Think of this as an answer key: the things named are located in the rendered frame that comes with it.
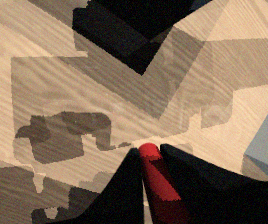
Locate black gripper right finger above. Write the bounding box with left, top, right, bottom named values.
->
left=161, top=144, right=268, bottom=224

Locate red peg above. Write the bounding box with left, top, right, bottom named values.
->
left=138, top=143, right=194, bottom=224

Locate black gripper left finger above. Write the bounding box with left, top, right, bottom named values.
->
left=48, top=148, right=145, bottom=224

